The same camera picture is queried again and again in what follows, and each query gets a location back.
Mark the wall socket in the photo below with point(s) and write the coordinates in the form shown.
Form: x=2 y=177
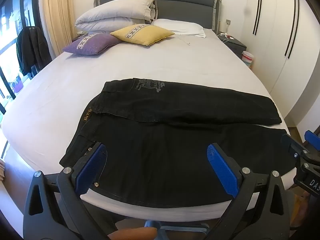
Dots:
x=228 y=22

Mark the black pants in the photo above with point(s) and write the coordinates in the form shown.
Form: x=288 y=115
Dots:
x=162 y=155

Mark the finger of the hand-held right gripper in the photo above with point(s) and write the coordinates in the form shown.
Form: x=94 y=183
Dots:
x=313 y=138
x=290 y=142

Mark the white pillow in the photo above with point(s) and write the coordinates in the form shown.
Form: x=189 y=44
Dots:
x=180 y=27

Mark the black jacket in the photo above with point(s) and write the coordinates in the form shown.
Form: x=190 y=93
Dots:
x=31 y=47

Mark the white bed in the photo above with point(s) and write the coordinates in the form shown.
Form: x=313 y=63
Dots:
x=75 y=92

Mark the yellow cushion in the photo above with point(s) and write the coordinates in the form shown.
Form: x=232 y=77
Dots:
x=142 y=33

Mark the purple cushion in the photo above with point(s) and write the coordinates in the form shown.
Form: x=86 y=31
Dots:
x=92 y=43

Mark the white wardrobe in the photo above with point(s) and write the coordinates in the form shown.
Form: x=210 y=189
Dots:
x=272 y=55

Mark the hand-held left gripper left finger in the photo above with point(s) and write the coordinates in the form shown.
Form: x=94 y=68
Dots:
x=93 y=168

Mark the brown rounded object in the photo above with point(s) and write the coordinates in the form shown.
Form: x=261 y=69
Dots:
x=135 y=233

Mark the large window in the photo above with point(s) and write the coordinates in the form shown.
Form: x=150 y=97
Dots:
x=10 y=30

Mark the grey-blue chair base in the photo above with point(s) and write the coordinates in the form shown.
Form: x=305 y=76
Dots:
x=175 y=228

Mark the stacked white pillows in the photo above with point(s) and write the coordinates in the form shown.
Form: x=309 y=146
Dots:
x=112 y=12

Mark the dark bedside table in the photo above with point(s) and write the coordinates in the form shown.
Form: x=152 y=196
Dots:
x=232 y=45

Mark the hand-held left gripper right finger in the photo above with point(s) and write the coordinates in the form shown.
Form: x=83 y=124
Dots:
x=222 y=170

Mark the striped bin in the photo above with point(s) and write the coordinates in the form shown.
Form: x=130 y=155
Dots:
x=247 y=58

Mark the grey upholstered headboard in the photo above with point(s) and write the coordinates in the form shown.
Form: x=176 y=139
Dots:
x=180 y=7

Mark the small purple container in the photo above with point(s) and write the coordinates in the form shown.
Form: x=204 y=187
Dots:
x=17 y=86

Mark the beige curtain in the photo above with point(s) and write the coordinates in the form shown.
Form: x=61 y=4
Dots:
x=58 y=12

